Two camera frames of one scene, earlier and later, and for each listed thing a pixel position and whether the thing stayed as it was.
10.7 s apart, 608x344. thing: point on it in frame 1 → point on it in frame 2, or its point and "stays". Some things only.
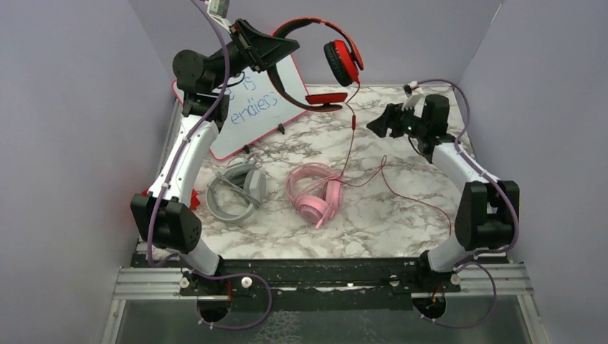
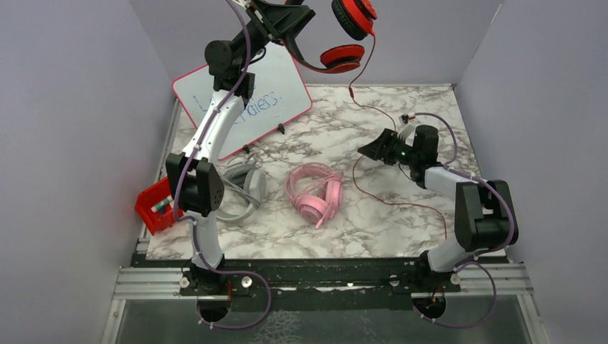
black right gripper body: x=406 y=123 → x=405 y=153
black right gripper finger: x=381 y=125 → x=383 y=147
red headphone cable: x=382 y=165 → x=353 y=174
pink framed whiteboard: x=257 y=107 stays
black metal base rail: x=317 y=284 stays
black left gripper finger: x=261 y=47 → x=285 y=20
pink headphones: x=320 y=208 stays
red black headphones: x=343 y=59 → x=355 y=21
